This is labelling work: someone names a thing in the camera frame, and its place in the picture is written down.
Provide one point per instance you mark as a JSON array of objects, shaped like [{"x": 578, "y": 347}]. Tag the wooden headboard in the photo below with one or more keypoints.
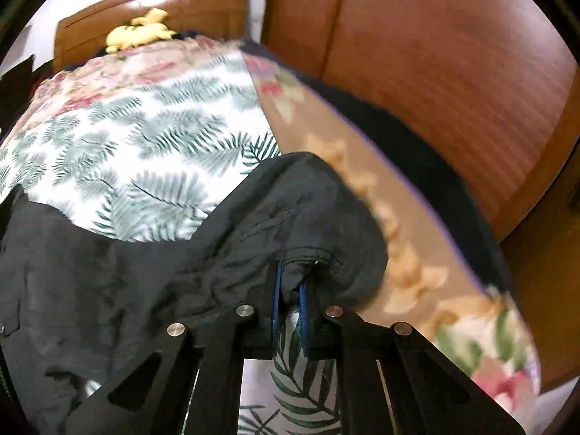
[{"x": 195, "y": 9}]

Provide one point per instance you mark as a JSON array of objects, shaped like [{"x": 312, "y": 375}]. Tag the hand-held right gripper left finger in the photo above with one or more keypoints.
[{"x": 276, "y": 301}]

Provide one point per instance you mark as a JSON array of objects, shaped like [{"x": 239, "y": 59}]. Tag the bed with leaf-print cover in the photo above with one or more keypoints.
[{"x": 408, "y": 258}]

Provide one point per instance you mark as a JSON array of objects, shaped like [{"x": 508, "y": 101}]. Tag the dark grey pants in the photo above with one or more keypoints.
[{"x": 136, "y": 258}]

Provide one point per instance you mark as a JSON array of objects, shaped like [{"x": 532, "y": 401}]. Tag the wooden louvred wardrobe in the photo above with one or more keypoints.
[{"x": 430, "y": 54}]

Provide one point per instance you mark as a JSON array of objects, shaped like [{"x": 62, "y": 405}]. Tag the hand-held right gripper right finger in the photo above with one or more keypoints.
[{"x": 303, "y": 315}]

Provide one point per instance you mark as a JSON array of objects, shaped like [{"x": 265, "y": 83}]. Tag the yellow plush toy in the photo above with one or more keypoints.
[{"x": 136, "y": 34}]

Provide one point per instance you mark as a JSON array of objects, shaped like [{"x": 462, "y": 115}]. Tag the dark chair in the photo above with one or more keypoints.
[{"x": 16, "y": 77}]

